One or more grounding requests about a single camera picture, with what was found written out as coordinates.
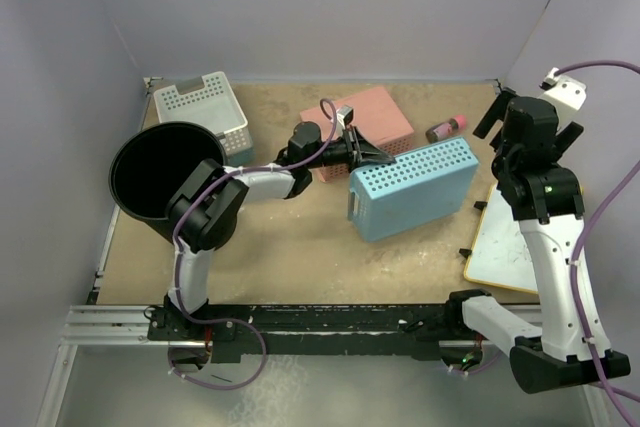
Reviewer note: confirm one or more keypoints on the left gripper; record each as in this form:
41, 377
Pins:
356, 146

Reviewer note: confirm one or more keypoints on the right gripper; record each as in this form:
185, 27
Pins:
495, 113

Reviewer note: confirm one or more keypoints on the light blue plastic basket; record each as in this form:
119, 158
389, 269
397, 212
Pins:
420, 186

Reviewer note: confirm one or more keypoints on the white plastic basket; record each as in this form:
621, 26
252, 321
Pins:
208, 101

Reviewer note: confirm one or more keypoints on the large black bucket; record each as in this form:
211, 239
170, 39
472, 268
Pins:
152, 165

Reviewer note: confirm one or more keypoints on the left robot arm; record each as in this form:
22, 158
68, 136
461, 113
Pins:
205, 219

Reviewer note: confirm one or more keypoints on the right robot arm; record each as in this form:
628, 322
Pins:
570, 348

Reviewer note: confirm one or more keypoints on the pink capped small bottle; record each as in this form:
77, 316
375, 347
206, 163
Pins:
446, 129

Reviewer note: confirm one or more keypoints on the small blue plastic basket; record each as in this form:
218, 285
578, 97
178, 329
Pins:
239, 153

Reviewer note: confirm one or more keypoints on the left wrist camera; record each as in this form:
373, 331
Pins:
345, 116

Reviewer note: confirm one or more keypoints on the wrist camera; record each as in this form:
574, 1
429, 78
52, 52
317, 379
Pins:
564, 93
345, 116

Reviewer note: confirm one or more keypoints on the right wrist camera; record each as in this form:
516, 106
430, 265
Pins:
564, 93

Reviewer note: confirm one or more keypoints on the whiteboard with yellow frame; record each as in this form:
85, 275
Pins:
499, 254

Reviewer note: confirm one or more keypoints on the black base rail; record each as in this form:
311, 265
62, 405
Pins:
422, 332

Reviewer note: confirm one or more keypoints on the aluminium frame rail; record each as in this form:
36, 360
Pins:
94, 326

